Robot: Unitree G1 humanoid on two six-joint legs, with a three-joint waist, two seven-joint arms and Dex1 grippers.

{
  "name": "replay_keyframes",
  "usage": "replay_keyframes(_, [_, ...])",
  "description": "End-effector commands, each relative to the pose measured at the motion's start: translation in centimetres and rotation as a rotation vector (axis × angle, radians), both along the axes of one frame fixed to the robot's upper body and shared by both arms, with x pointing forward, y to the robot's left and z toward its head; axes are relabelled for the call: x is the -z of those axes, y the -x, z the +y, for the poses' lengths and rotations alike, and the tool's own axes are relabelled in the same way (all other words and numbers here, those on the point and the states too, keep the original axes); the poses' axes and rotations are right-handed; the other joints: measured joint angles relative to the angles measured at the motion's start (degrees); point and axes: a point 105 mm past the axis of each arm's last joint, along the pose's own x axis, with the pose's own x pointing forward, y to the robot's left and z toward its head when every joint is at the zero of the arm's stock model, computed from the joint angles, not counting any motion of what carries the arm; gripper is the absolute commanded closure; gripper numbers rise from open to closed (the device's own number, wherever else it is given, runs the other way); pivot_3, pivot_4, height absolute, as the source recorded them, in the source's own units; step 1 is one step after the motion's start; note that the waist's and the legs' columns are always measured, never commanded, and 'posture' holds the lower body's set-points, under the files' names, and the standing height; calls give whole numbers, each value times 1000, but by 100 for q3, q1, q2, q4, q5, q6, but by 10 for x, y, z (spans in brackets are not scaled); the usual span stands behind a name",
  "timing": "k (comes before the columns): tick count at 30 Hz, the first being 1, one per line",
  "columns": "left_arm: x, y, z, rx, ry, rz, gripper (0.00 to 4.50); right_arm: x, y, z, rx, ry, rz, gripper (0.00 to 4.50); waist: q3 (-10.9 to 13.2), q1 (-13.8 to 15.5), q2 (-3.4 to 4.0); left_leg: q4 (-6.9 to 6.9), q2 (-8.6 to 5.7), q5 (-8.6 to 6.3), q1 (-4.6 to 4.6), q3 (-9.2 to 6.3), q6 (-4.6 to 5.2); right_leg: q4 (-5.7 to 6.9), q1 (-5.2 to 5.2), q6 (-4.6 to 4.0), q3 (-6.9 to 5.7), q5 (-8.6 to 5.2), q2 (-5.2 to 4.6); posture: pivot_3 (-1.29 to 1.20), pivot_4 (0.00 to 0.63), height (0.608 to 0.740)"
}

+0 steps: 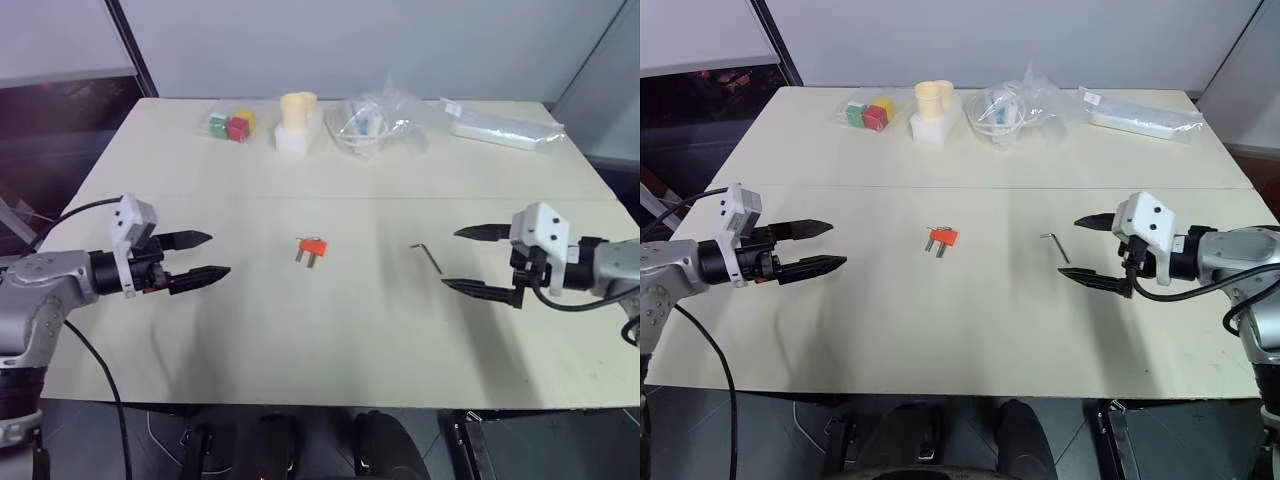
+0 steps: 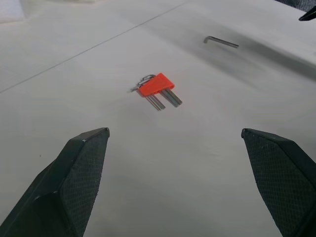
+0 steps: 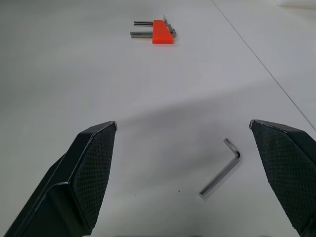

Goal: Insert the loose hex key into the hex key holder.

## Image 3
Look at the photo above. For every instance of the small silver hex key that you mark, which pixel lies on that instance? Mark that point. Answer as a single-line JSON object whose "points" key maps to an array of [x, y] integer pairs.
{"points": [[165, 17]]}

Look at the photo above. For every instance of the large silver hex key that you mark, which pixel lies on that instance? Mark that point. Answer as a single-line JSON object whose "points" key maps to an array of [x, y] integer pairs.
{"points": [[140, 34]]}

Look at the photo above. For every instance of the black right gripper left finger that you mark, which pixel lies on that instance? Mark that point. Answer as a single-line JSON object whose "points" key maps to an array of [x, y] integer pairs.
{"points": [[74, 177]]}

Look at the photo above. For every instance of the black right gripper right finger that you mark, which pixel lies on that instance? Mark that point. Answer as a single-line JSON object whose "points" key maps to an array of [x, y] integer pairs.
{"points": [[288, 168]]}

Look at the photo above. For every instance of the orange hex key holder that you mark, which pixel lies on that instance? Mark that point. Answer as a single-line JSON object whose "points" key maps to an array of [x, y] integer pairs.
{"points": [[161, 32]]}

